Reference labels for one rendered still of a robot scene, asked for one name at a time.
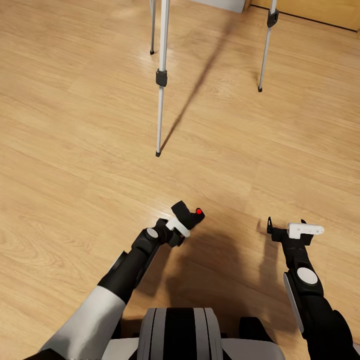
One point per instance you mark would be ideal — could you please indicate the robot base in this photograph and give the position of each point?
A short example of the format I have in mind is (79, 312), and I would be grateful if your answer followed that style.
(253, 344)

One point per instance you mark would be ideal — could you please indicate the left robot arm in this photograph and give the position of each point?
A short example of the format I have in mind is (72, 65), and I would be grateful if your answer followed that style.
(86, 334)

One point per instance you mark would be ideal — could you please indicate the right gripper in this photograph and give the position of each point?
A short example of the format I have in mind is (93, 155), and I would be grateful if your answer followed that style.
(281, 235)

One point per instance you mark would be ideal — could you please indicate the digital camera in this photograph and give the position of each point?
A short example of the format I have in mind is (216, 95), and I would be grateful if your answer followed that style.
(185, 217)

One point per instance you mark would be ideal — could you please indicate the camera tripod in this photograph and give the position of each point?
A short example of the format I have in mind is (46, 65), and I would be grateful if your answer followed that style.
(161, 74)

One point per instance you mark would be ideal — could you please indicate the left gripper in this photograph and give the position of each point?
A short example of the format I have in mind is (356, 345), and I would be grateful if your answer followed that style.
(173, 238)

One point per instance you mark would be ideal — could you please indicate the robot trunk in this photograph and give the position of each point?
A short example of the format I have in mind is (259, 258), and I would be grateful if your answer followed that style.
(180, 334)

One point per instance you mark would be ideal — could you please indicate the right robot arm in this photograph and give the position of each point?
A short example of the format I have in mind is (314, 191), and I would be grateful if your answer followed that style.
(327, 333)

